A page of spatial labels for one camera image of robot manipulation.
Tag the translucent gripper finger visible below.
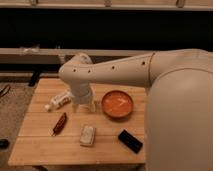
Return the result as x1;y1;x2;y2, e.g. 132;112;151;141
89;102;96;113
72;104;79;113

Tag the white sponge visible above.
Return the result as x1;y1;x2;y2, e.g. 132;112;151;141
80;125;96;146

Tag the white plastic bottle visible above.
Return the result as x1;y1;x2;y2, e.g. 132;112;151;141
44;90;71;112

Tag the black round object on floor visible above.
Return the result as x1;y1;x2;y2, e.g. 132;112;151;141
0;139;10;149

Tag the orange bowl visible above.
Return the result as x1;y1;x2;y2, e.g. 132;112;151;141
101;90;134;119

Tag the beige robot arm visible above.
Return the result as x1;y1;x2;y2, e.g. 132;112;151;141
59;49;213;171

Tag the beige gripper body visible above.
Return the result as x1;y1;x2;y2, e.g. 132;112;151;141
71;88;94;108

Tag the black rectangular device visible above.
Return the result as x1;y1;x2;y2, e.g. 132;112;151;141
118;130;143;153

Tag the black table leg stand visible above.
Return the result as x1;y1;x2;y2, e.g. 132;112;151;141
28;67;42;87

